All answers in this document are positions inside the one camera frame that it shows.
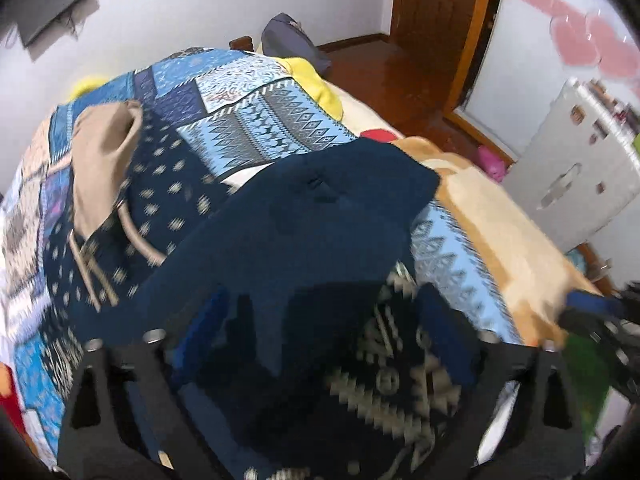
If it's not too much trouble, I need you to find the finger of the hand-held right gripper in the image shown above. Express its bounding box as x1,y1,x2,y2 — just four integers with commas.
559,310,626,346
567,290,621,313

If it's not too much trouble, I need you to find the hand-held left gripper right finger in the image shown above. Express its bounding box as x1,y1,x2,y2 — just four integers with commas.
415,284,587,480

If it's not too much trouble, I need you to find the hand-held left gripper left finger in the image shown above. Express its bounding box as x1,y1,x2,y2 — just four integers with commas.
57,287,232,480

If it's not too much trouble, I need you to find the navy patterned garment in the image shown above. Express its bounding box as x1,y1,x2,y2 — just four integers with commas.
42,105,481,480

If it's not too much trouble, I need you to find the green cloth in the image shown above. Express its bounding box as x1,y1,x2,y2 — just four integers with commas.
562,332,613,436

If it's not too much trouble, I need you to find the cream bear-print blanket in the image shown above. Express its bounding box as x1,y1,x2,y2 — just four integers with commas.
332,85,601,348

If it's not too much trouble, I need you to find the white drawer cabinet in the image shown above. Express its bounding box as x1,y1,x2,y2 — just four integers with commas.
500,77,640,256

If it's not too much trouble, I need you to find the pink object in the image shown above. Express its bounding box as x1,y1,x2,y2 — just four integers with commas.
475,145,508,181

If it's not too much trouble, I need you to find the blue patchwork blanket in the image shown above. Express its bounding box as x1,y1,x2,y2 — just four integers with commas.
0,47,526,466

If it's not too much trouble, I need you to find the yellow cloth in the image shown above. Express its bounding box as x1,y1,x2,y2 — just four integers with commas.
69,74,108,100
277,57,346,121

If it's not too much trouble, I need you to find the wooden door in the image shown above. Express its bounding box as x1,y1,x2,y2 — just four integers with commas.
389,0,507,113

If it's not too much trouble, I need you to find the grey bag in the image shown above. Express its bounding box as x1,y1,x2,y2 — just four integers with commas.
261,12,333,73

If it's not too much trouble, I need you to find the beige drawstring garment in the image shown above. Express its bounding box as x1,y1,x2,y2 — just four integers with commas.
67,100,168,311

